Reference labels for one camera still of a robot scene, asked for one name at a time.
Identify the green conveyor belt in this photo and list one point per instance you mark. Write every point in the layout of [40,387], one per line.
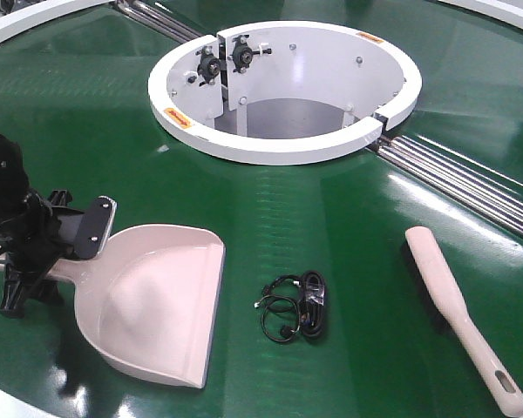
[320,313]

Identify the beige hand brush black bristles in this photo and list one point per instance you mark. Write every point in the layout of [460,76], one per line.
[450,302]

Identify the steel rollers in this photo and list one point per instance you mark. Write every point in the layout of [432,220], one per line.
[157,18]
[457,177]

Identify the black bearing mount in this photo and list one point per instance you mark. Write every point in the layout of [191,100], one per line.
[243,54]
[209,67]

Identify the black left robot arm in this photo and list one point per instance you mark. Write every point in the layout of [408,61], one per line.
[14,186]

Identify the white rim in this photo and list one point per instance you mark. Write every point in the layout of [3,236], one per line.
[11,406]
[32,16]
[508,12]

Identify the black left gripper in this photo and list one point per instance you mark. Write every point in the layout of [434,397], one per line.
[44,232]

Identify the steel rollers top left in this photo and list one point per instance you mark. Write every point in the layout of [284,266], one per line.
[157,18]

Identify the beige plastic dustpan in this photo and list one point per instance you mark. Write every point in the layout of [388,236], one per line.
[147,302]

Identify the white outer rim top right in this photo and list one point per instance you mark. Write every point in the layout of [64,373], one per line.
[508,12]

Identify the black right bearing mount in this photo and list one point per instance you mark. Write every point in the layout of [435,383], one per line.
[243,54]

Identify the black left bearing mount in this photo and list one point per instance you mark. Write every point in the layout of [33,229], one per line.
[209,67]

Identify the white outer rim top left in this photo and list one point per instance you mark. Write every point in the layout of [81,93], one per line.
[32,16]

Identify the white outer rim bottom left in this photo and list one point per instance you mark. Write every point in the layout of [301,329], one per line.
[11,406]

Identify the steel rollers right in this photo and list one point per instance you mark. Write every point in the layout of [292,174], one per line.
[457,177]

